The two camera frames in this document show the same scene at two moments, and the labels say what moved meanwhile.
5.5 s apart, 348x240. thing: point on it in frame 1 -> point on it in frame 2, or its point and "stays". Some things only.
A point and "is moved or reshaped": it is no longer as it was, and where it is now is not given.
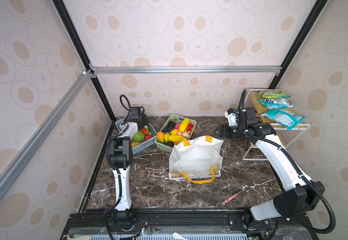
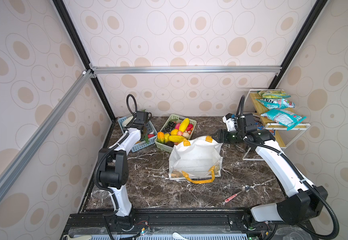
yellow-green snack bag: [274, 94] stays
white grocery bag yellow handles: [199, 161] stays
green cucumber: [151, 130] is moved or reshaped
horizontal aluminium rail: [246, 69] stays
